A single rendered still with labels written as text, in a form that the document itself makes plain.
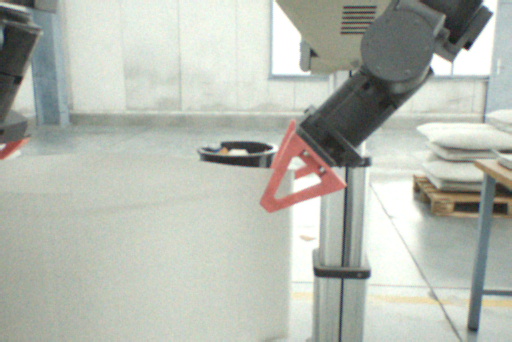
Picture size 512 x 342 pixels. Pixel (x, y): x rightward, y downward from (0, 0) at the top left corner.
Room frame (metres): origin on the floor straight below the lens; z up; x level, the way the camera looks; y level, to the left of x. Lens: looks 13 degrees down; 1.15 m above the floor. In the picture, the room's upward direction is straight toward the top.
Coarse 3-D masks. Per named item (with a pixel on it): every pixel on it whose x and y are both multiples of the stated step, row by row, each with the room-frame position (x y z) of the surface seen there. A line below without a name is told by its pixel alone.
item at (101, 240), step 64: (0, 192) 0.42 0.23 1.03; (64, 192) 0.59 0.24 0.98; (128, 192) 0.43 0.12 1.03; (192, 192) 0.46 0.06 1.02; (256, 192) 0.50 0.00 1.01; (0, 256) 0.42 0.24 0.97; (64, 256) 0.41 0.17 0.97; (128, 256) 0.43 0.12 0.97; (192, 256) 0.46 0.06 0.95; (256, 256) 0.50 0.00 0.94; (0, 320) 0.43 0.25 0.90; (64, 320) 0.41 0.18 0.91; (128, 320) 0.42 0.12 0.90; (192, 320) 0.46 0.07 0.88; (256, 320) 0.50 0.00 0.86
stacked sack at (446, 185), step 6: (426, 174) 4.01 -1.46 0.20; (432, 180) 3.77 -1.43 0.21; (438, 180) 3.67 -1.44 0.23; (444, 180) 3.63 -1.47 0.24; (450, 180) 3.61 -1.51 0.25; (438, 186) 3.59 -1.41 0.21; (444, 186) 3.56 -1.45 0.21; (450, 186) 3.56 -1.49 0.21; (456, 186) 3.55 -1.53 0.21; (462, 186) 3.55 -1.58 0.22; (468, 186) 3.54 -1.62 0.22; (474, 186) 3.54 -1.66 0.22; (480, 186) 3.53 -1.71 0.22
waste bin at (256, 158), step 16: (208, 144) 2.91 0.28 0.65; (224, 144) 3.00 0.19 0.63; (240, 144) 3.02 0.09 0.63; (256, 144) 2.99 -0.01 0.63; (272, 144) 2.90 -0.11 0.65; (208, 160) 2.63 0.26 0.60; (224, 160) 2.57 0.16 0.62; (240, 160) 2.56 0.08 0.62; (256, 160) 2.59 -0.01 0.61; (272, 160) 2.70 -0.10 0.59
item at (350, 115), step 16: (352, 80) 0.47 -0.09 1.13; (336, 96) 0.47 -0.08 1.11; (352, 96) 0.46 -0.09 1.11; (368, 96) 0.46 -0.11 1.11; (304, 112) 0.53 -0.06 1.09; (320, 112) 0.47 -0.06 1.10; (336, 112) 0.46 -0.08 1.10; (352, 112) 0.46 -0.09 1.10; (368, 112) 0.46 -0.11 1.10; (384, 112) 0.46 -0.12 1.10; (320, 128) 0.44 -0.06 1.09; (336, 128) 0.46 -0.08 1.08; (352, 128) 0.46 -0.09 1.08; (368, 128) 0.46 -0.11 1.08; (352, 144) 0.46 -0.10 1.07; (352, 160) 0.44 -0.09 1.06
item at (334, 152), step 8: (288, 128) 0.54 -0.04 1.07; (288, 136) 0.54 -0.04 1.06; (280, 144) 0.55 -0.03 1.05; (320, 144) 0.54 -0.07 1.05; (336, 144) 0.49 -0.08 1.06; (280, 152) 0.54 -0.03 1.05; (328, 152) 0.50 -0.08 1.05; (336, 152) 0.49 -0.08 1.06; (336, 160) 0.49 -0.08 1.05; (304, 168) 0.54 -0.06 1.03; (296, 176) 0.54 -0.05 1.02
